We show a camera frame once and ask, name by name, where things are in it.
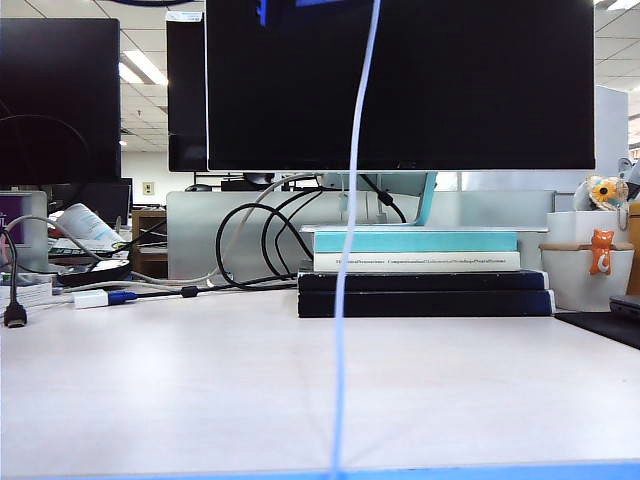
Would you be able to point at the brown wooden cabinet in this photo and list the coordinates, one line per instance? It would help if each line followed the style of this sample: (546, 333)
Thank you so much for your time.
(147, 255)

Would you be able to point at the black mouse pad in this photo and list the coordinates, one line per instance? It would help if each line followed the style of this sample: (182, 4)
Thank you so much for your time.
(595, 325)

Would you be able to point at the plush toy with sunflower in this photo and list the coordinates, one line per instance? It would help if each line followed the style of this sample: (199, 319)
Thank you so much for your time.
(602, 192)

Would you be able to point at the black monitor with white sticker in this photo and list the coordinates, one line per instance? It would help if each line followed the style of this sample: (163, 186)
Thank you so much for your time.
(186, 90)

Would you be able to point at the teal white monitor stand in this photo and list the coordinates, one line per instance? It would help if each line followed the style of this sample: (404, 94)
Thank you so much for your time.
(425, 200)

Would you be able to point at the small dark monitor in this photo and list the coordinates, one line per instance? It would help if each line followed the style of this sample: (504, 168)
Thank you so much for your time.
(105, 200)

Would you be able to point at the black tray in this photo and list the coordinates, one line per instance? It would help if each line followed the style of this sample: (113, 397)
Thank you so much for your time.
(95, 274)

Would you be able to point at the teal book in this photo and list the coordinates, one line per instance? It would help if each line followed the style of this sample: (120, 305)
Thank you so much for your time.
(425, 242)

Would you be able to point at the yellow box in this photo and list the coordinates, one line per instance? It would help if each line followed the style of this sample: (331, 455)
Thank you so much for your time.
(635, 250)

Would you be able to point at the black hardcover book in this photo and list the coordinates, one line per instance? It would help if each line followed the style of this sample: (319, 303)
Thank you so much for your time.
(430, 281)
(435, 304)

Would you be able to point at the orange cat figurine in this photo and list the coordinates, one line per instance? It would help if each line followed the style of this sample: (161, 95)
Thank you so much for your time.
(601, 255)

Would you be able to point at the stack of magazines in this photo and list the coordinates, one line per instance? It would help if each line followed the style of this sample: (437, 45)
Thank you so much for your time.
(75, 248)

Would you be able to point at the white book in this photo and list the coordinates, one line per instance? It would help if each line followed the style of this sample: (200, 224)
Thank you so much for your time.
(425, 262)

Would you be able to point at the large black AOC monitor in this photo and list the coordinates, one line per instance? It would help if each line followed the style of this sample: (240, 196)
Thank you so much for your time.
(475, 85)

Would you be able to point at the white square container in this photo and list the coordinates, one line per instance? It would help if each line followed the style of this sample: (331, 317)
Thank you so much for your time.
(565, 227)

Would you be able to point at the white cup with wooden lid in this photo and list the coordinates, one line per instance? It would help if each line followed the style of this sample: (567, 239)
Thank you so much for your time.
(570, 280)

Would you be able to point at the white box stack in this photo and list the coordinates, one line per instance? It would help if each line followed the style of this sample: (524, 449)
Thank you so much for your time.
(30, 295)

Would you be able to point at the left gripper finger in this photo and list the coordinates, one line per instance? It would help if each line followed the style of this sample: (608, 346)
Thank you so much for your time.
(262, 10)

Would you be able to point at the white partition panel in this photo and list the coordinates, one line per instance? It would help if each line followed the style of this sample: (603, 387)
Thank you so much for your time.
(612, 130)

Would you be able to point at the white video adapter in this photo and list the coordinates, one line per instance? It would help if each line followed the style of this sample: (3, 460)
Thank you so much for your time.
(91, 299)

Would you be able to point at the wide black computer monitor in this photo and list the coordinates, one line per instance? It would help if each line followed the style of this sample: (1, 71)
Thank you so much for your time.
(55, 100)

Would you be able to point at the rolled white booklet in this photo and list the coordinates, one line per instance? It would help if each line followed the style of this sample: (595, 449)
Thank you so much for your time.
(87, 222)

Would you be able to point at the silver display with purple screen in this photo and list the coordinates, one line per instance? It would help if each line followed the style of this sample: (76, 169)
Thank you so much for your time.
(25, 225)

